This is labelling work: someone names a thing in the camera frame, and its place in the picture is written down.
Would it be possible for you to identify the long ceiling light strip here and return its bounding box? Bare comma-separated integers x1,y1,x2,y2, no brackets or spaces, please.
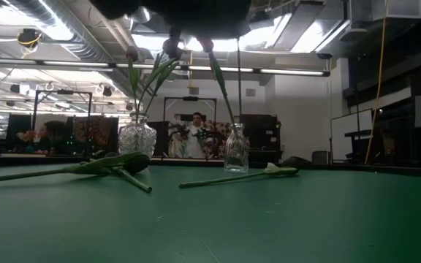
121,62,331,77

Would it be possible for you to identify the black aluminium rig frame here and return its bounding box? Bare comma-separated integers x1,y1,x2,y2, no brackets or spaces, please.
0,153,421,180

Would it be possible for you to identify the yellow cable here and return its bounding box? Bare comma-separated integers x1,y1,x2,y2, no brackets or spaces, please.
363,0,390,164

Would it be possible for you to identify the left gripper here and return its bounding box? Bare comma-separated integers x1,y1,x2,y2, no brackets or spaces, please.
89,0,252,39

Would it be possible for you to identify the black station frame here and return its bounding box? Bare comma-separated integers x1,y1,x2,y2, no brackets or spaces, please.
162,96,218,159
31,89,94,156

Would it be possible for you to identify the patterned fabric panel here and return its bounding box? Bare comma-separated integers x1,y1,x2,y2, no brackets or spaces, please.
73,115,119,154

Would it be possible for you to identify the black ceiling cord reel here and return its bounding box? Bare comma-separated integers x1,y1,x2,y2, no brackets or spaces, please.
16,28,43,50

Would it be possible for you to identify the black monitor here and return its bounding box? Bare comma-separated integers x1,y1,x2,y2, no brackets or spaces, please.
5,113,32,151

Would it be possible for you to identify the green table mat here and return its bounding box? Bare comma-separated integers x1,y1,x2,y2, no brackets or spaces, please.
0,162,421,263

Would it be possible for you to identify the grey bin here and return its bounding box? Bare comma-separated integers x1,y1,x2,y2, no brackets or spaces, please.
311,150,329,164

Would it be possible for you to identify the corrugated silver air duct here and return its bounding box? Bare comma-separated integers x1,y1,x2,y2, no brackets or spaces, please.
7,0,138,96

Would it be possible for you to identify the narrow glass bottle vase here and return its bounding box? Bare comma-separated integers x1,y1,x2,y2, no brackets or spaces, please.
224,123,250,173

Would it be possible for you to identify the wide cut-glass vase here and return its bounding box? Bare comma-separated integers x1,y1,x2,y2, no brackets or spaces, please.
118,111,158,171

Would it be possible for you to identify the white board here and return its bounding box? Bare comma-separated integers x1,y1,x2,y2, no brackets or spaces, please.
330,108,375,161

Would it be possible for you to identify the dark maroon artificial tulip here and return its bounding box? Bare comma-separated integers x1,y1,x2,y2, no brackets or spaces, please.
140,37,181,118
125,46,142,118
143,46,183,118

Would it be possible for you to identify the person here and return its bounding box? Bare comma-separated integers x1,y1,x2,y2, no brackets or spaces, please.
37,121,67,154
179,112,211,159

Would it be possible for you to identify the black cabinet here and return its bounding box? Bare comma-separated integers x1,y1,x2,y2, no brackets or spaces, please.
238,113,281,164

